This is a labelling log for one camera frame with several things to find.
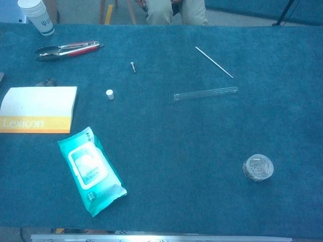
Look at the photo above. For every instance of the clear glass test tube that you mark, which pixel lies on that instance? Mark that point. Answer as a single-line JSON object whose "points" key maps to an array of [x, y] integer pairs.
{"points": [[202, 93]]}

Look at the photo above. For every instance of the small white stopper cap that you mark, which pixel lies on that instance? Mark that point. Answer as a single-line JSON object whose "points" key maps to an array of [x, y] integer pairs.
{"points": [[110, 95]]}

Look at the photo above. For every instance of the blue table cloth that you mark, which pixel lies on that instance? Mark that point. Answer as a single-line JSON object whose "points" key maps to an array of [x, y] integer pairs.
{"points": [[176, 138]]}

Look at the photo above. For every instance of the small metal bolt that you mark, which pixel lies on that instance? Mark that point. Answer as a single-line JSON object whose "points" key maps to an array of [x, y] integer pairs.
{"points": [[133, 66]]}

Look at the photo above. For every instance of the thin metal rod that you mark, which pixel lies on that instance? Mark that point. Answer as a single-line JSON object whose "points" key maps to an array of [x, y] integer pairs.
{"points": [[214, 62]]}

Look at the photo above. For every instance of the teal wet wipes pack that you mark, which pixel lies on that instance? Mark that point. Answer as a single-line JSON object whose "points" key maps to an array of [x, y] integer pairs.
{"points": [[90, 171]]}

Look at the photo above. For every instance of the round clear paper clip box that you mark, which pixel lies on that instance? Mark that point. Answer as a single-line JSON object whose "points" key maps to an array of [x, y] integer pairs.
{"points": [[258, 168]]}

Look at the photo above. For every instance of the seated person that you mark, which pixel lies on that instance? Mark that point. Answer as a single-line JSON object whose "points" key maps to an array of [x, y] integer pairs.
{"points": [[156, 12]]}

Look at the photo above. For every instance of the red and steel tongs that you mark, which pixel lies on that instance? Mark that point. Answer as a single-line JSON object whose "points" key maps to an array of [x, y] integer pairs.
{"points": [[75, 50]]}

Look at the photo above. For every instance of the white yellow Lexicon book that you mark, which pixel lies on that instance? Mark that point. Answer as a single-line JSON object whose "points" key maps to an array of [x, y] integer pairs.
{"points": [[38, 106]]}

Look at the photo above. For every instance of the stack of white paper cups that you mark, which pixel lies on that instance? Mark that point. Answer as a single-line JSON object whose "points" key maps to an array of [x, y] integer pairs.
{"points": [[41, 20]]}

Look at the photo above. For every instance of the black tripod leg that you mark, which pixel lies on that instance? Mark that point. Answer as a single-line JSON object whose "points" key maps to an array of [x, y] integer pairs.
{"points": [[283, 13]]}

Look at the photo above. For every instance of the dark flat object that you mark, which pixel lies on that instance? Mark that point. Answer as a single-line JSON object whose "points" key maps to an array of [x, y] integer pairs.
{"points": [[1, 79]]}

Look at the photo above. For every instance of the aluminium rail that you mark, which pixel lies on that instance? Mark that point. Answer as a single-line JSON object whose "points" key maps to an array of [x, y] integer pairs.
{"points": [[151, 238]]}

